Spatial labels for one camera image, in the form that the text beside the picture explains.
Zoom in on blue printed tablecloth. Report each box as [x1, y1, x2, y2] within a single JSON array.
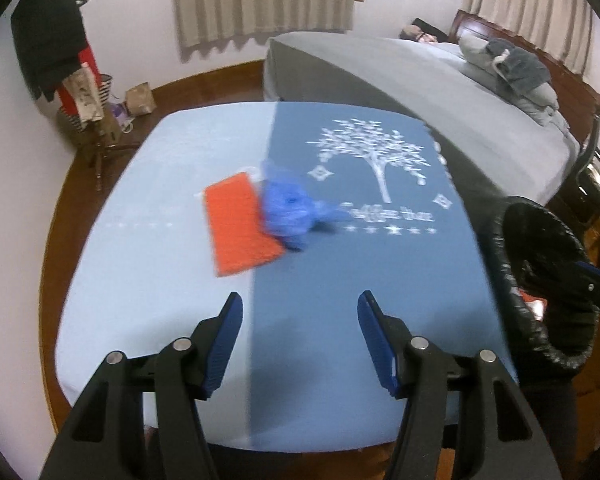
[[55, 101, 518, 453]]

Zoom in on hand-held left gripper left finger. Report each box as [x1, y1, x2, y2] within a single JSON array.
[[39, 291, 244, 480]]

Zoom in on wooden coat rack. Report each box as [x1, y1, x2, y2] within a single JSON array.
[[75, 110, 141, 191]]

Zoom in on beige striped curtain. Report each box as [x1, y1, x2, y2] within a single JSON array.
[[462, 0, 593, 78]]

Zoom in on red hanging garment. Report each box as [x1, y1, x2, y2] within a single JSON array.
[[55, 47, 101, 116]]

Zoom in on bed with grey cover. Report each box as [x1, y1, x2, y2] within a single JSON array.
[[262, 31, 581, 206]]

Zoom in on blue plastic bag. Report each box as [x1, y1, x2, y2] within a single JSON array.
[[260, 160, 351, 253]]

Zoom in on checked bag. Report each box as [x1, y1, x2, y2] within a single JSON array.
[[57, 74, 115, 133]]

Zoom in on dark hanging jacket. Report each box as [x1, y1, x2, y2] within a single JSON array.
[[10, 0, 103, 103]]

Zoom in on purple and white bundle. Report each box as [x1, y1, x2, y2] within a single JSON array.
[[110, 102, 136, 133]]

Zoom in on small orange foam sleeve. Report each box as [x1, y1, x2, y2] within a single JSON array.
[[202, 171, 284, 278]]

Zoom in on grey pillow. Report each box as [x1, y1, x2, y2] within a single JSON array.
[[459, 35, 561, 126]]

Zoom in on brown paper bag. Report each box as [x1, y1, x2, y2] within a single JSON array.
[[125, 82, 156, 116]]

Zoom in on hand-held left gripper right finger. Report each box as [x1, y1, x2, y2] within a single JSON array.
[[356, 290, 561, 480]]

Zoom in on black metal frame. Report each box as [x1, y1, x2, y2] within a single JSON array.
[[562, 105, 600, 231]]

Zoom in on beige printed tote bag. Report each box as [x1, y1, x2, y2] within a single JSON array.
[[62, 62, 103, 126]]

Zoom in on beige window curtain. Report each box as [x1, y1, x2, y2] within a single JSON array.
[[172, 0, 356, 58]]

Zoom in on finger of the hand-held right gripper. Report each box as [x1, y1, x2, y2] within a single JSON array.
[[572, 259, 600, 332]]

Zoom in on dark grey folded garment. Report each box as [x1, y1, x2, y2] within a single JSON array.
[[485, 39, 553, 92]]

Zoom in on wooden headboard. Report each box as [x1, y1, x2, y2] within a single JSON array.
[[450, 9, 600, 131]]

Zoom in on black trash bin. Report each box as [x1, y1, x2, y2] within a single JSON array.
[[485, 195, 600, 480]]

